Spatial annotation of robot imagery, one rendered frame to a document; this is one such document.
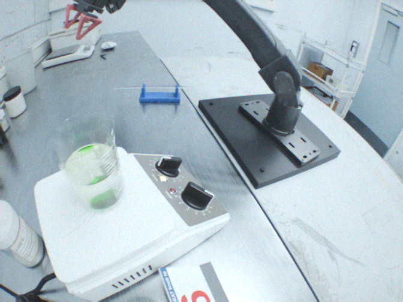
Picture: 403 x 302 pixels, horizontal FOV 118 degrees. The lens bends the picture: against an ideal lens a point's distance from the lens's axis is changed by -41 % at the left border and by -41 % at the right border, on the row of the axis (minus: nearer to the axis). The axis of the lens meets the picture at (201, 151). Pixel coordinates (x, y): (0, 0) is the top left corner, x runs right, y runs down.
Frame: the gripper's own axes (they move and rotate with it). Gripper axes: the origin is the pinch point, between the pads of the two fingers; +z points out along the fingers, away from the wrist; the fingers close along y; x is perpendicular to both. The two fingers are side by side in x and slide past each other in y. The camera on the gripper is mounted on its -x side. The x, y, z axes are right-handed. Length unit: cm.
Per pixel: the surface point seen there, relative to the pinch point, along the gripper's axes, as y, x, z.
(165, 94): -31.4, -12.4, 0.7
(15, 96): -1.7, 13.2, 20.2
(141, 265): -54, 21, 2
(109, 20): 71, -68, 4
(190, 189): -52, 13, -2
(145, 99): -29.3, -8.9, 3.6
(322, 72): -70, -194, -82
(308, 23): -24, -194, -119
